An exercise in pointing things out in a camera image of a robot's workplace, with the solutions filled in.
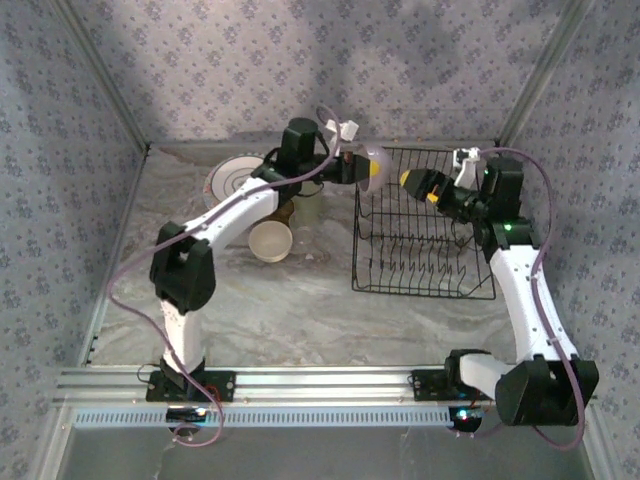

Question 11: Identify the translucent lilac bowl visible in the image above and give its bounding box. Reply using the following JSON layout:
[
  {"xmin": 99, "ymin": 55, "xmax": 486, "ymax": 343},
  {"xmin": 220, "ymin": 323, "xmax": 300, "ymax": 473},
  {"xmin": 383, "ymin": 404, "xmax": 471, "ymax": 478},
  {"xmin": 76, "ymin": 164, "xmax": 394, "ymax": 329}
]
[{"xmin": 355, "ymin": 143, "xmax": 394, "ymax": 194}]

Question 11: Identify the translucent green cup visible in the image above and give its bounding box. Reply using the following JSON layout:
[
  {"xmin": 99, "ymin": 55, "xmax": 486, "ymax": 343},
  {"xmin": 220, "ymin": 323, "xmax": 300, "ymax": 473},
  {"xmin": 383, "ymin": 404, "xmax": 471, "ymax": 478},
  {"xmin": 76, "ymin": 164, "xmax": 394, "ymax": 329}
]
[{"xmin": 292, "ymin": 182, "xmax": 324, "ymax": 229}]

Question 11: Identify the gold brown cup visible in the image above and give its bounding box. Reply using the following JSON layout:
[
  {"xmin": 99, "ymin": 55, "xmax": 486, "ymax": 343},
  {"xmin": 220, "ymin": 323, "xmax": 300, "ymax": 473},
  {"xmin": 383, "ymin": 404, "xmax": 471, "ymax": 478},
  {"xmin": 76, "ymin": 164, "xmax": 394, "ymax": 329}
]
[{"xmin": 272, "ymin": 197, "xmax": 296, "ymax": 226}]

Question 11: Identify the white plate with striped rim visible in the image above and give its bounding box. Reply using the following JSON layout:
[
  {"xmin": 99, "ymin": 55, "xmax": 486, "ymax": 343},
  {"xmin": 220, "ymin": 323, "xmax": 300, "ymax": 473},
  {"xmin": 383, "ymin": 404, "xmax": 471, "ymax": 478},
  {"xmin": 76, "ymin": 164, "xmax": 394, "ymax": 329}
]
[{"xmin": 207, "ymin": 154, "xmax": 267, "ymax": 201}]

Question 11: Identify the cream ceramic bowl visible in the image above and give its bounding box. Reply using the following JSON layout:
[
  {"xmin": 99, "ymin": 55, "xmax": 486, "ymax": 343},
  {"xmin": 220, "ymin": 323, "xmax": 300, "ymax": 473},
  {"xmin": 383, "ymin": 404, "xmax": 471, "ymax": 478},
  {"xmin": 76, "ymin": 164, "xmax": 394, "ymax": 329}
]
[{"xmin": 248, "ymin": 219, "xmax": 294, "ymax": 264}]

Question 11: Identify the multicolour squiggle pattern plate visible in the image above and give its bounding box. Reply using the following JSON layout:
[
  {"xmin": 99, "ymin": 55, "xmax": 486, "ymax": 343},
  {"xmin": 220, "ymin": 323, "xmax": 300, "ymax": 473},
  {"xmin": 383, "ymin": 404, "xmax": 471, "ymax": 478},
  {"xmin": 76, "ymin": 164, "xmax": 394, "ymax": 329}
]
[{"xmin": 203, "ymin": 177, "xmax": 221, "ymax": 212}]

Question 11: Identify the black controller board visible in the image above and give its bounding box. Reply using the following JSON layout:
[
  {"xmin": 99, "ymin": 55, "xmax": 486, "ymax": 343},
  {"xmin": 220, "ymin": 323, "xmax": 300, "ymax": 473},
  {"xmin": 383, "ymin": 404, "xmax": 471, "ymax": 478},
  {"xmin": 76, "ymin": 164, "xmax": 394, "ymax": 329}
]
[
  {"xmin": 166, "ymin": 405, "xmax": 207, "ymax": 425},
  {"xmin": 448, "ymin": 405, "xmax": 484, "ymax": 434}
]

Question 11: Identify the grey metal sheet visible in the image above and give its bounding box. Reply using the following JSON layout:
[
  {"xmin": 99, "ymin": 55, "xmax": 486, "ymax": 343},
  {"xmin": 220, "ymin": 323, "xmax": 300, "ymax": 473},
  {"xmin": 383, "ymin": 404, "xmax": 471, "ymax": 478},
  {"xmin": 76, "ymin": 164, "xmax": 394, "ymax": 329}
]
[{"xmin": 62, "ymin": 424, "xmax": 596, "ymax": 480}]

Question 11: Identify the purple cable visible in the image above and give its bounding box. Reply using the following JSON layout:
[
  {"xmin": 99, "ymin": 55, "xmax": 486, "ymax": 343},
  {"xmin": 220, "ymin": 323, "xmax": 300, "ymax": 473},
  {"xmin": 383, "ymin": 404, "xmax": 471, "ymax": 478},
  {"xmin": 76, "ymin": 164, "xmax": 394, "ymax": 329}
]
[
  {"xmin": 457, "ymin": 147, "xmax": 587, "ymax": 451},
  {"xmin": 107, "ymin": 104, "xmax": 344, "ymax": 449}
]

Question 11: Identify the black wire dish rack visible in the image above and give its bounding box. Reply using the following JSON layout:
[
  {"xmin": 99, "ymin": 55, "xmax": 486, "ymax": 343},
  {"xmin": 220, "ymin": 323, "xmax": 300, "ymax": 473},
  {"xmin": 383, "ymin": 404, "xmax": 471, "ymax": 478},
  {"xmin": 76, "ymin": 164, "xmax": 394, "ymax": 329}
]
[{"xmin": 351, "ymin": 145, "xmax": 498, "ymax": 301}]

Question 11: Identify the aluminium frame post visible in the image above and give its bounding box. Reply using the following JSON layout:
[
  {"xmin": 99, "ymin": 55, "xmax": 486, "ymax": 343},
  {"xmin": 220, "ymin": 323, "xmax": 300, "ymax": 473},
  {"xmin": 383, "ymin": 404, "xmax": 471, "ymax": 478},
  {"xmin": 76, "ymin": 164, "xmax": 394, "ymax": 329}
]
[
  {"xmin": 497, "ymin": 0, "xmax": 599, "ymax": 146},
  {"xmin": 52, "ymin": 0, "xmax": 152, "ymax": 154}
]

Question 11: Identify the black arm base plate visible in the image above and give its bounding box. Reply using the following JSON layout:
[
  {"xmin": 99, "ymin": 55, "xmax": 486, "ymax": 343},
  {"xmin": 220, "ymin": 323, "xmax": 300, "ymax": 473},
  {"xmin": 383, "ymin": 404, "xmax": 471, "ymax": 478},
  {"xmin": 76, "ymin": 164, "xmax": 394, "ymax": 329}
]
[
  {"xmin": 145, "ymin": 368, "xmax": 237, "ymax": 403},
  {"xmin": 410, "ymin": 368, "xmax": 501, "ymax": 403}
]

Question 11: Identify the aluminium mounting rail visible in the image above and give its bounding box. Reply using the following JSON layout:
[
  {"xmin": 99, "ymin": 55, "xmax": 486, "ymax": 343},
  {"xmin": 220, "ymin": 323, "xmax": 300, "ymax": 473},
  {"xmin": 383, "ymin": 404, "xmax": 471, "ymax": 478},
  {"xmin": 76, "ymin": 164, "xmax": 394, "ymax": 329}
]
[{"xmin": 54, "ymin": 366, "xmax": 506, "ymax": 406}]

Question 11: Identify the slotted grey cable duct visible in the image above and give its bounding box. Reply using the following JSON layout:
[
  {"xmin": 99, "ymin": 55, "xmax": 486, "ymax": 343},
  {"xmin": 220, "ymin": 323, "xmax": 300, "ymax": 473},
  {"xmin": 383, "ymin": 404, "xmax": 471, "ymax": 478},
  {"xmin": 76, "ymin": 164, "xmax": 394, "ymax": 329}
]
[{"xmin": 73, "ymin": 407, "xmax": 459, "ymax": 429}]

